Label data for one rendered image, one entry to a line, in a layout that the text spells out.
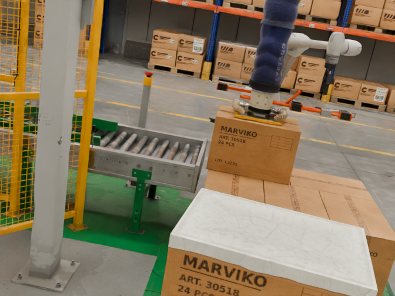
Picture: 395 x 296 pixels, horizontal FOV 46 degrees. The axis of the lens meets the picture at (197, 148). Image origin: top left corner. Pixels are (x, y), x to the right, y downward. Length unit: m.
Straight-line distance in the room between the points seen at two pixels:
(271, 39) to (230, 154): 0.84
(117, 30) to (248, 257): 10.93
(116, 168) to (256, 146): 0.99
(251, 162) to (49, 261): 1.49
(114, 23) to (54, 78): 9.68
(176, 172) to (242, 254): 1.90
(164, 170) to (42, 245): 0.97
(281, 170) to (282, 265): 1.99
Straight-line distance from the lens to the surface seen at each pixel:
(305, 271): 1.38
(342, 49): 3.36
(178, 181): 3.24
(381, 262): 3.04
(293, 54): 3.88
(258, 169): 3.32
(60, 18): 2.41
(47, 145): 2.56
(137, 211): 3.39
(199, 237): 1.41
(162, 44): 10.60
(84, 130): 3.17
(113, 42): 12.13
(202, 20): 11.75
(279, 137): 3.25
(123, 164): 3.28
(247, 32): 11.71
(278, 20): 3.22
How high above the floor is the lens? 1.69
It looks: 18 degrees down
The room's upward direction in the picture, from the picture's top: 10 degrees clockwise
